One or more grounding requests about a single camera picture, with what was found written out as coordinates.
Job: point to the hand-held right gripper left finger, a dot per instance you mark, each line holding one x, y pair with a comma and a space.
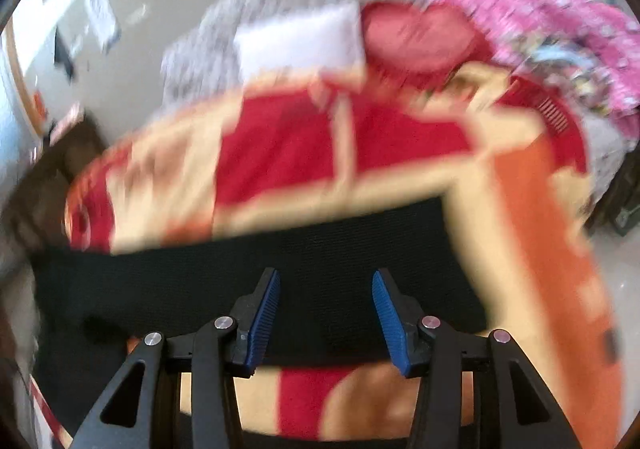
264, 319

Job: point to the pink printed blanket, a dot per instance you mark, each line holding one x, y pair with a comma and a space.
540, 14

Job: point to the red yellow orange patchwork blanket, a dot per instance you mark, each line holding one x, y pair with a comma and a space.
280, 144

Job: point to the dark green printed bag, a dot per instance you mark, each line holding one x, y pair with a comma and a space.
620, 204

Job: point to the black pants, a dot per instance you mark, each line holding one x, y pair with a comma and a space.
320, 254

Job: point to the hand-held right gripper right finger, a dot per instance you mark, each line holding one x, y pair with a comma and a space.
387, 319

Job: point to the red pillow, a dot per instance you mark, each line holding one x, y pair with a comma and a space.
420, 41

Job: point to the grey tufted headboard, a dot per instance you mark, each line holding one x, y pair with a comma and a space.
280, 4

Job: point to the white pillow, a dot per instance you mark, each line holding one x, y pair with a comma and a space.
300, 41

